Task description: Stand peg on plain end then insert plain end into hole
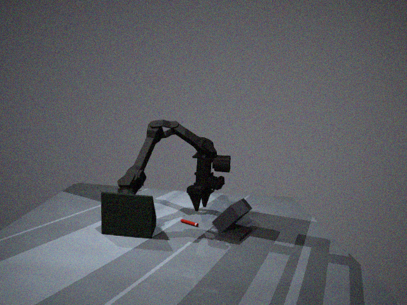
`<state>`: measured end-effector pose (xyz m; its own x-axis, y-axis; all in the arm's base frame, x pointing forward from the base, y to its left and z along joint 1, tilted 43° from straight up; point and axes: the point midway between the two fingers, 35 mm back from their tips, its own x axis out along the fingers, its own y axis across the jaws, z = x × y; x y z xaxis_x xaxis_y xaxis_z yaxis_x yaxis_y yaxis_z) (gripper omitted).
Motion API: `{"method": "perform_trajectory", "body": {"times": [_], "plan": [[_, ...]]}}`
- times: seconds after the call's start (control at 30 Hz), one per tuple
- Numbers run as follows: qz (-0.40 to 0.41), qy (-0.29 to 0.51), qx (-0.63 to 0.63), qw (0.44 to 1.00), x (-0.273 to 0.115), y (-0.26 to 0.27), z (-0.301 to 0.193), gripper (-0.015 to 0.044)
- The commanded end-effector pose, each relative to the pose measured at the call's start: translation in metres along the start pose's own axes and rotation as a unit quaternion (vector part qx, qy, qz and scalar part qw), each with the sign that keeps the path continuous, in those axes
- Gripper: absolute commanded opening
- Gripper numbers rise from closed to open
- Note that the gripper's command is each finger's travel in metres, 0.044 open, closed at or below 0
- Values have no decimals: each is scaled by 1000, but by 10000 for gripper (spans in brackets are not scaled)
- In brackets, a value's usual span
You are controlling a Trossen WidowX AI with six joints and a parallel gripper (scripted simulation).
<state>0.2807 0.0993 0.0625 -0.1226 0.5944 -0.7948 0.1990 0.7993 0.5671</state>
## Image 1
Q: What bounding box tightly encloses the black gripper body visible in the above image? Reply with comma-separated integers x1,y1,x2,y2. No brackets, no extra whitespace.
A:
186,170,215,196

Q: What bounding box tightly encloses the grey sloped panel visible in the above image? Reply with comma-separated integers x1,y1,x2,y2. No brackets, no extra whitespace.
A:
212,198,252,241

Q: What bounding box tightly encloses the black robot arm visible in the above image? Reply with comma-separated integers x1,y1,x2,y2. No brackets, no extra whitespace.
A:
117,119,231,194

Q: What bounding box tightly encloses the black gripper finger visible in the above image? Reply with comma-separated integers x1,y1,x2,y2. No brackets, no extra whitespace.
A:
188,194,205,211
201,190,214,207

